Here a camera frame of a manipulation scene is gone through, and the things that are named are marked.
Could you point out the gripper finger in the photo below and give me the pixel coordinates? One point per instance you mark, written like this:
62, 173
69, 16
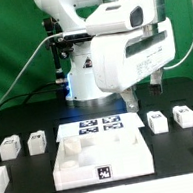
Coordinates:
130, 98
155, 86

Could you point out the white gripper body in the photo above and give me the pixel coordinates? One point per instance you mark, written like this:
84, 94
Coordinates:
123, 59

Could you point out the white square tabletop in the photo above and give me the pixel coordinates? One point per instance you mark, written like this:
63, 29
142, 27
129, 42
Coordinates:
104, 157

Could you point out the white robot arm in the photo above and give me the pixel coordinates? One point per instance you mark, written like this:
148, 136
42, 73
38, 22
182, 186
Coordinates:
71, 16

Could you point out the white tag sheet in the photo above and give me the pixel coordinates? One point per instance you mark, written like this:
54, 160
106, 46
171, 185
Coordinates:
101, 124

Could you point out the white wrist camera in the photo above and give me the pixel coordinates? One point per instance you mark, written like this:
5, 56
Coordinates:
120, 16

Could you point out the black camera stand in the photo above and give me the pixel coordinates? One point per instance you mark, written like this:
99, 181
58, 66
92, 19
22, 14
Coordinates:
73, 46

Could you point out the white obstacle wall left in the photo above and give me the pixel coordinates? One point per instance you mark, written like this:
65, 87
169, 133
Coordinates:
4, 178

